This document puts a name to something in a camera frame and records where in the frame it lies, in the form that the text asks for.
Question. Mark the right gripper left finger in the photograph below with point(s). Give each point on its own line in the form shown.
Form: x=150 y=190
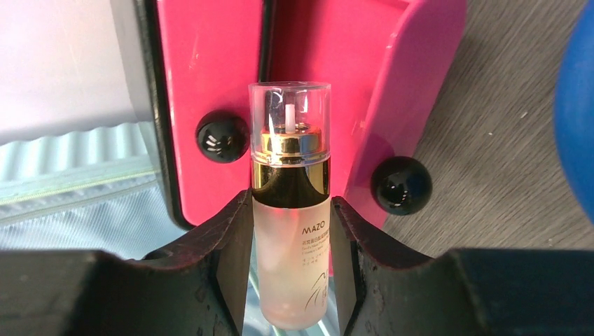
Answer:
x=195 y=285

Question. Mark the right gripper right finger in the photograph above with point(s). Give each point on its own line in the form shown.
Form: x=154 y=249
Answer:
x=383 y=287

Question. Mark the light blue hard-shell suitcase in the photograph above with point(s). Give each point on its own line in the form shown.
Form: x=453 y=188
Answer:
x=97 y=189

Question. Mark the black and pink drawer box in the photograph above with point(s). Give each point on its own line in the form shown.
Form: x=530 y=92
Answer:
x=385 y=62

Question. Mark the blue plastic tub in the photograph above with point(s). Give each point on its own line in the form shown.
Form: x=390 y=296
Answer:
x=573 y=111

